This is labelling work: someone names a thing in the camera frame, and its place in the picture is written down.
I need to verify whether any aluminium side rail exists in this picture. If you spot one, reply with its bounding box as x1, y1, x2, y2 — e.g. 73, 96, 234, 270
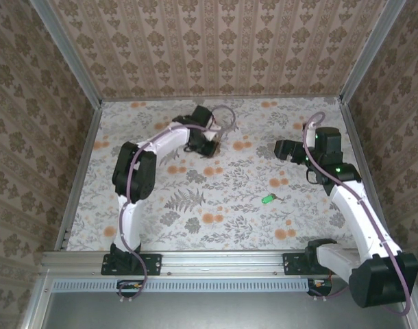
339, 97, 398, 247
60, 101, 103, 253

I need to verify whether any white slotted cable duct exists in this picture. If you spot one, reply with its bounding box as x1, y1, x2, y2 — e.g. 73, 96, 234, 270
53, 278, 311, 293

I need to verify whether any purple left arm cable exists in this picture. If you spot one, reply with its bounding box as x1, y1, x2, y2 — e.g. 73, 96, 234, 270
118, 105, 238, 306

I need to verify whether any aluminium frame post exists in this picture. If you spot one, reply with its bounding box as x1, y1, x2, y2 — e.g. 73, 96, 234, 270
29, 0, 103, 106
339, 0, 408, 102

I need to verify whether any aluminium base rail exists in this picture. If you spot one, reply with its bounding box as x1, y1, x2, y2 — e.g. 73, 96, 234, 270
40, 251, 319, 278

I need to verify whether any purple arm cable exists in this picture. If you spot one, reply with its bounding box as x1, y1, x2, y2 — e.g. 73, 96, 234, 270
118, 105, 238, 306
303, 112, 413, 316

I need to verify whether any grey metal panel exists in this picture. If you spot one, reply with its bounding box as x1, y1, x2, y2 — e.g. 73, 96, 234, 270
40, 291, 412, 329

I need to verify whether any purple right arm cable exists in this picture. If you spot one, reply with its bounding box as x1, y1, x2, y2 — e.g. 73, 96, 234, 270
303, 112, 413, 316

